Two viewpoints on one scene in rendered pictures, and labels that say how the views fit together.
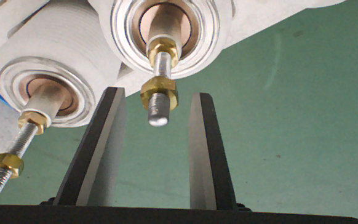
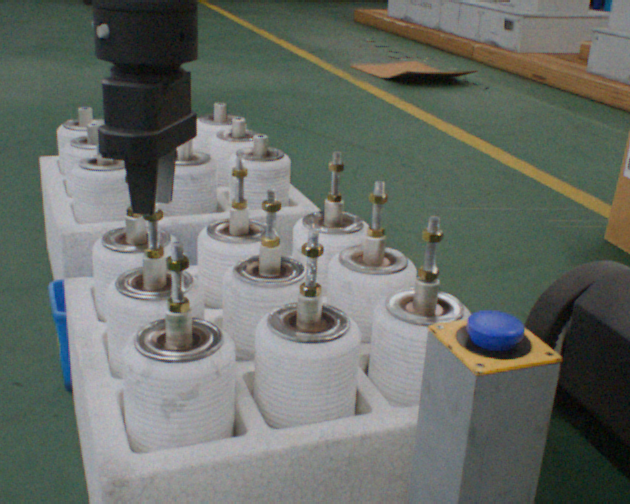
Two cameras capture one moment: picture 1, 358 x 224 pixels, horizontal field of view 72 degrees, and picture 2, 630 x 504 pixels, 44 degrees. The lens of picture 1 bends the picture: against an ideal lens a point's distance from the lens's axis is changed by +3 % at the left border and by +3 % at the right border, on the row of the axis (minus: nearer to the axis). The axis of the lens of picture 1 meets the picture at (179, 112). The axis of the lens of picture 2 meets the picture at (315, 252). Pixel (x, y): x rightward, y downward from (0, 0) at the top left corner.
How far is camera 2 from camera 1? 70 cm
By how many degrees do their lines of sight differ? 68
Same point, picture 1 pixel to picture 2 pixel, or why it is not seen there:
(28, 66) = (164, 239)
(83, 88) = (133, 249)
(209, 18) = (152, 295)
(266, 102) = not seen: outside the picture
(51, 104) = (137, 228)
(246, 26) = (97, 383)
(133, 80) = (87, 316)
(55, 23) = not seen: hidden behind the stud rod
